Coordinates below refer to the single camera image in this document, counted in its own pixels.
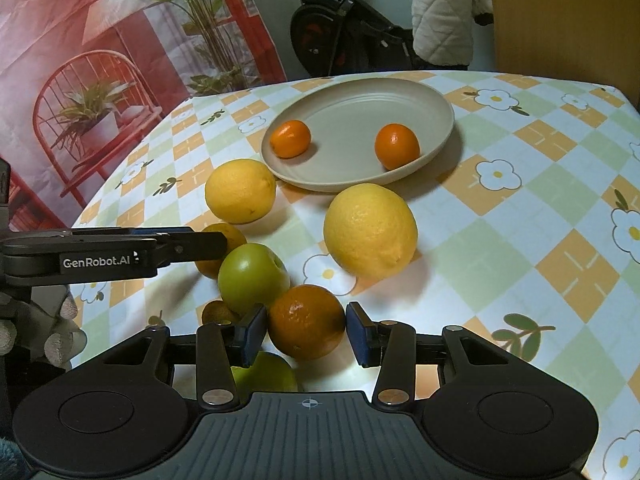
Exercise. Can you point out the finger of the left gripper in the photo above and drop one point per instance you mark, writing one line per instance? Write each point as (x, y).
(187, 247)

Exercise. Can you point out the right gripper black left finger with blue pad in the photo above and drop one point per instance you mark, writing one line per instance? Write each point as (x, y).
(218, 348)

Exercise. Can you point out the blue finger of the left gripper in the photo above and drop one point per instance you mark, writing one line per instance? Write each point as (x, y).
(169, 230)

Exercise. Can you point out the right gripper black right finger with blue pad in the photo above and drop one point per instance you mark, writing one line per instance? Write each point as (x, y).
(388, 345)

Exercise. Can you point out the brown kiwi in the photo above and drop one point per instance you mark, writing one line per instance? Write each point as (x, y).
(216, 312)

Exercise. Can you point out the green apple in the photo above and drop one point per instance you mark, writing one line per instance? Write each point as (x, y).
(268, 373)
(252, 274)

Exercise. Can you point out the yellowish orange mandarin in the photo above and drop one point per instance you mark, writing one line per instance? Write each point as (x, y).
(235, 238)

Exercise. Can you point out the dark orange mandarin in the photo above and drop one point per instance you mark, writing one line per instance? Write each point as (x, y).
(306, 323)

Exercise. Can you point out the large yellow lemon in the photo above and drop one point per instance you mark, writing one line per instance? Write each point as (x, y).
(370, 231)

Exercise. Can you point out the grey gloved hand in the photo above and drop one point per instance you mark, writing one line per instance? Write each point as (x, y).
(42, 321)

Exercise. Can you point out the yellow lemon left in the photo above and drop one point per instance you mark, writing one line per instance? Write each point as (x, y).
(240, 191)

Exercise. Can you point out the small orange kumquat left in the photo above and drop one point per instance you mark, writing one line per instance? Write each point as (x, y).
(290, 139)

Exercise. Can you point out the small orange kumquat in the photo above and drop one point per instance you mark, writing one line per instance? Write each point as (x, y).
(290, 139)
(396, 145)

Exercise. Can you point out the checkered floral tablecloth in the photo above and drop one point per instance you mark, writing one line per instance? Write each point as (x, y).
(528, 223)

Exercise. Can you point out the red printed backdrop cloth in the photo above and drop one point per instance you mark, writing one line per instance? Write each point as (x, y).
(84, 81)

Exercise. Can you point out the small orange kumquat right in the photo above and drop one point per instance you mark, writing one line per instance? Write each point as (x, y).
(396, 145)

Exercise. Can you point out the beige round plate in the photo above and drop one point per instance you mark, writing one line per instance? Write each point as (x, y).
(344, 119)

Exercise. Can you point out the black exercise bike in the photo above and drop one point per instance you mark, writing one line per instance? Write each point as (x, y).
(337, 37)

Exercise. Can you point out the white quilted blanket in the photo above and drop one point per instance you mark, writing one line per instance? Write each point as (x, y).
(442, 29)

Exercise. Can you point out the wooden board panel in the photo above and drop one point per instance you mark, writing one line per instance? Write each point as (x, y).
(585, 40)

